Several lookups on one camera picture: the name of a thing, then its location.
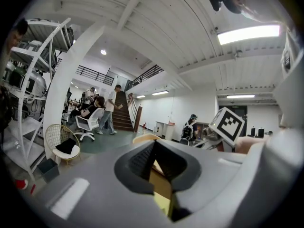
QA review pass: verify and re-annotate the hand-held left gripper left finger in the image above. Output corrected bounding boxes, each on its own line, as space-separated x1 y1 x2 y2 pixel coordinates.
20 139 172 228

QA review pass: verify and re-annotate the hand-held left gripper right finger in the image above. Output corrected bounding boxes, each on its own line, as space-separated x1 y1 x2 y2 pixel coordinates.
153 126 298 228

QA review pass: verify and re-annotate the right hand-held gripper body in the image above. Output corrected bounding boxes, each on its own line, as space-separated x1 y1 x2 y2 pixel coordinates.
193 106 246 152

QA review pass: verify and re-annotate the person's right forearm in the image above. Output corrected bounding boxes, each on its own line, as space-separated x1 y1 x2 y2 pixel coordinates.
234 135 272 155

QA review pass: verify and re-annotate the white seat cushion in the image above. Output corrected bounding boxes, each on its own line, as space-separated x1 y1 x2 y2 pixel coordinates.
51 144 81 161

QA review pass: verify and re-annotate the dark square bin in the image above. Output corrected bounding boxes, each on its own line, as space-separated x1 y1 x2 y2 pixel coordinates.
36 158 60 184

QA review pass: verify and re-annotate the black cushion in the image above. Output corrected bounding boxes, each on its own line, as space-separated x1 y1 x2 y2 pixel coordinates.
55 137 77 155

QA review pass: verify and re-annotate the white curved desk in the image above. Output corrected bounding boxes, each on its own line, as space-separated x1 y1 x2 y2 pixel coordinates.
155 120 177 142

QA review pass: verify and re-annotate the white office chair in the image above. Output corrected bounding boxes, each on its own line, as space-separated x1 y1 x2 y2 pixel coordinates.
75 107 103 143

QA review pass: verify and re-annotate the red shoe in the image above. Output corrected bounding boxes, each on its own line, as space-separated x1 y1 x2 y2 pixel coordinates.
15 179 29 190

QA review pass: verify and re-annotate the brown staircase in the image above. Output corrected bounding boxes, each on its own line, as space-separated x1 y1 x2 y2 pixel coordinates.
111 90 143 133

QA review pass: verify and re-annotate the black stair railing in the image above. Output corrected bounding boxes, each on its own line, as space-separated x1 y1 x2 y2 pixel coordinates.
125 64 165 92

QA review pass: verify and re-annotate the white metal shelf rack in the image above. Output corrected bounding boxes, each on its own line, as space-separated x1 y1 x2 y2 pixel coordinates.
1 17 72 181

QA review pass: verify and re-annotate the black balcony railing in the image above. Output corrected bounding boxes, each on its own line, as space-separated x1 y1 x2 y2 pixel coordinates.
75 65 115 87

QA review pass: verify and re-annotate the gold wire chair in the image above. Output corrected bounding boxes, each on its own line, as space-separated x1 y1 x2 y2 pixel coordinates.
45 123 82 166

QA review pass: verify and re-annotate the brown stair post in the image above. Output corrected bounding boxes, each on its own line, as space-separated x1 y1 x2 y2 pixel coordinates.
133 105 143 133

